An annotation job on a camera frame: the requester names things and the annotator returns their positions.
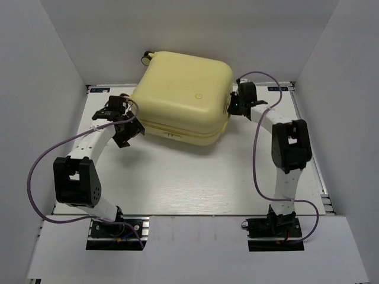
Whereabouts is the yellow suitcase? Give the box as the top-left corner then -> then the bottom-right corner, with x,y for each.
131,51 -> 233,146

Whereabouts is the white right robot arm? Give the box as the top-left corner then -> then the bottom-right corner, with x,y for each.
228,81 -> 312,236

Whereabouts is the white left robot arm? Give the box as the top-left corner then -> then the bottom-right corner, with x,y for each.
53,94 -> 145,236

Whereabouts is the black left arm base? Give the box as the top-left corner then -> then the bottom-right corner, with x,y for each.
86,217 -> 149,251

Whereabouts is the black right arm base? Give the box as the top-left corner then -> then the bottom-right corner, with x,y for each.
241,218 -> 304,253

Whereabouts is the blue table label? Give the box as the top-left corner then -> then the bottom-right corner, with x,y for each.
89,88 -> 110,93
267,86 -> 288,92

